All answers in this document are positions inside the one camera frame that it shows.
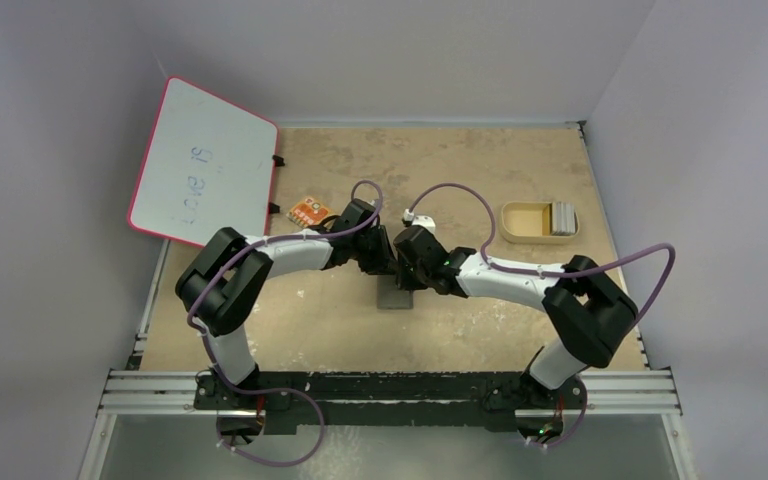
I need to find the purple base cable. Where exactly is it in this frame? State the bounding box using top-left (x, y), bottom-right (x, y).
top-left (524, 377), bottom-right (589, 452)
top-left (215, 388), bottom-right (329, 470)

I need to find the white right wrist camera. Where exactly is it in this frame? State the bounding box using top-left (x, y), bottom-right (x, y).
top-left (402, 209), bottom-right (436, 234)

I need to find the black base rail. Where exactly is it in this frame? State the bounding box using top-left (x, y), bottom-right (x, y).
top-left (194, 371), bottom-right (587, 440)

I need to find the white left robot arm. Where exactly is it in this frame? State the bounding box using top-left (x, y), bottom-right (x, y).
top-left (175, 199), bottom-right (395, 409)

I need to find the beige oval tray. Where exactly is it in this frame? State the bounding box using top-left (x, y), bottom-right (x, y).
top-left (498, 201), bottom-right (580, 245)

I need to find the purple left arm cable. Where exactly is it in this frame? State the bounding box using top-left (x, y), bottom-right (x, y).
top-left (187, 180), bottom-right (385, 399)

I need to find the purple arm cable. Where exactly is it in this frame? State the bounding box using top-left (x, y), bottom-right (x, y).
top-left (187, 180), bottom-right (385, 399)
top-left (407, 183), bottom-right (677, 346)

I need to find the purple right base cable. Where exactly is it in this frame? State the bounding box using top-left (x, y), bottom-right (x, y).
top-left (524, 377), bottom-right (589, 452)

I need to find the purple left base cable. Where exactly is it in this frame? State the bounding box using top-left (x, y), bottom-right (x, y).
top-left (215, 388), bottom-right (329, 470)

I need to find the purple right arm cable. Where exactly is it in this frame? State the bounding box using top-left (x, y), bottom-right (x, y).
top-left (407, 183), bottom-right (677, 346)

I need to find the pink framed whiteboard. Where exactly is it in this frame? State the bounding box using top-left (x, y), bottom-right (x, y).
top-left (127, 77), bottom-right (279, 246)

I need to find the orange circuit board card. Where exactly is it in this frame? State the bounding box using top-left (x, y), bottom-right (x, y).
top-left (286, 196), bottom-right (333, 228)

